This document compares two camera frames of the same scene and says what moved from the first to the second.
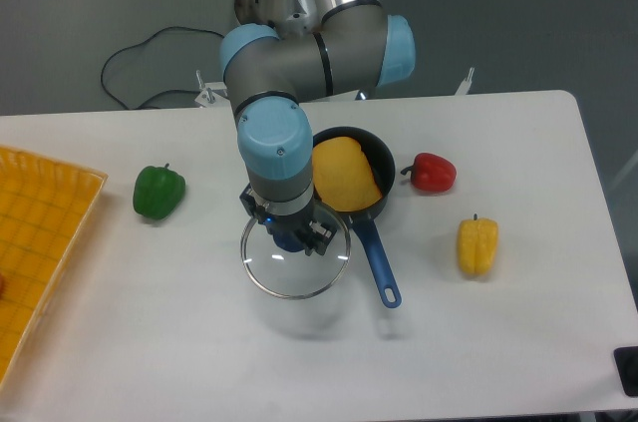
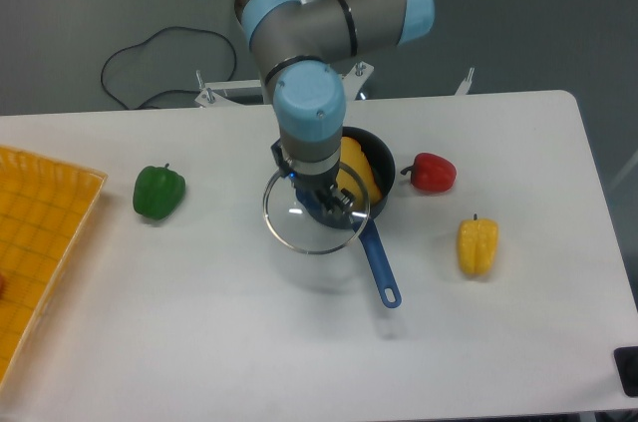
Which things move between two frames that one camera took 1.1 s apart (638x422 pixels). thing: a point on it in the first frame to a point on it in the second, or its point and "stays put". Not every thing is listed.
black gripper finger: (314, 237) to (331, 204)
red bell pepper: (431, 173) stays put
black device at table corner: (627, 361) stays put
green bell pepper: (158, 192) stays put
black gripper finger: (319, 237) to (345, 200)
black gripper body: (315, 232) to (313, 185)
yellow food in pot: (342, 176) stays put
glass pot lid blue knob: (295, 274) to (292, 227)
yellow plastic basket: (44, 207) stays put
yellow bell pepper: (478, 244) stays put
